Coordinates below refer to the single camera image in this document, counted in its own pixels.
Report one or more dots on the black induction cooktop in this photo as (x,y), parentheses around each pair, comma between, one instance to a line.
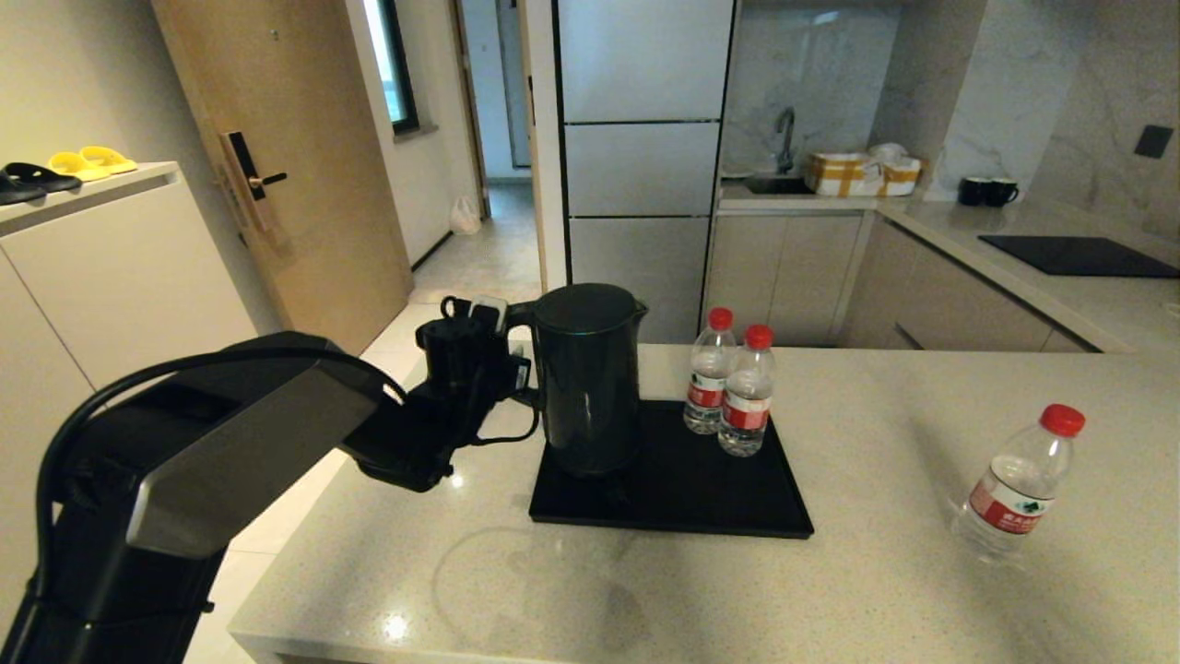
(1079,257)

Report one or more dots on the black electric kettle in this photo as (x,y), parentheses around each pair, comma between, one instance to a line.
(585,397)

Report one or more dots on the white shoe cabinet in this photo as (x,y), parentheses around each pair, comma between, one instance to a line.
(120,277)

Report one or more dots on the yellow slipper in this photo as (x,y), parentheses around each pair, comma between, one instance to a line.
(109,159)
(75,165)

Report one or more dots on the dark kitchen sink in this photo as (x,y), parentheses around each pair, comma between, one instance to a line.
(779,186)

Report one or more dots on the black mug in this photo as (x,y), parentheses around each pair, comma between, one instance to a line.
(972,192)
(1001,193)

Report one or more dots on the light wooden door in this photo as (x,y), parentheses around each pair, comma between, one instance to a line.
(304,175)

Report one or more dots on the black slipper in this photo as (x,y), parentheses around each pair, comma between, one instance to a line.
(43,175)
(17,188)

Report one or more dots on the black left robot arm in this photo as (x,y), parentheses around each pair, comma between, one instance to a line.
(230,433)

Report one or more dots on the clear water bottle red cap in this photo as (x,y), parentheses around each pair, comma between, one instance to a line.
(703,378)
(748,406)
(1009,498)

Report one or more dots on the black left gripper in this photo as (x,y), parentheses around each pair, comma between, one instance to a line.
(456,364)

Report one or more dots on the metal kitchen faucet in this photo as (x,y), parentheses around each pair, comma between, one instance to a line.
(785,136)

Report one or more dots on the beige kitchen base cabinets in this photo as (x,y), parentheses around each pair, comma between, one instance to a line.
(784,277)

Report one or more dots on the dark framed window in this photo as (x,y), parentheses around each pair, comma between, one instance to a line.
(393,65)

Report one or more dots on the white plastic bag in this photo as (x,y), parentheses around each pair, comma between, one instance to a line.
(465,218)

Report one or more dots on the tall grey refrigerator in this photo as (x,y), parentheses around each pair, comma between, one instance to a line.
(639,175)

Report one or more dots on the dark wall outlet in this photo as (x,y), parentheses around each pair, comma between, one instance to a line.
(1155,142)

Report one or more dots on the crumpled white bag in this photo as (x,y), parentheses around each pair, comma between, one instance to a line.
(888,154)

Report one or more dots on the black rectangular serving tray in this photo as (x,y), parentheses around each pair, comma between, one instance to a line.
(682,498)

